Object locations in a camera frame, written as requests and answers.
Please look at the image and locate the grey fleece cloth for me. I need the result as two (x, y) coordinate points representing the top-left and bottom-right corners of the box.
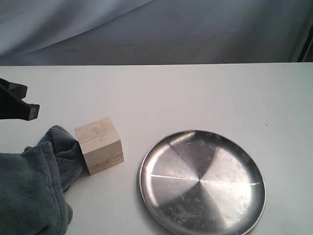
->
(0, 125), (84, 235)

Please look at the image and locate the light wooden cube block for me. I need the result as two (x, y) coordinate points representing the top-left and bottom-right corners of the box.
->
(75, 117), (124, 175)

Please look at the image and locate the grey fabric backdrop curtain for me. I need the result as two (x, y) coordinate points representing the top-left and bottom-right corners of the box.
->
(0, 0), (313, 66)

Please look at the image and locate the round stainless steel plate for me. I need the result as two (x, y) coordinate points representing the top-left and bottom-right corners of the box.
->
(138, 130), (267, 235)

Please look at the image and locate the dark stand pole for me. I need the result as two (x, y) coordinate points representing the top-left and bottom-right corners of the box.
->
(297, 35), (313, 62)

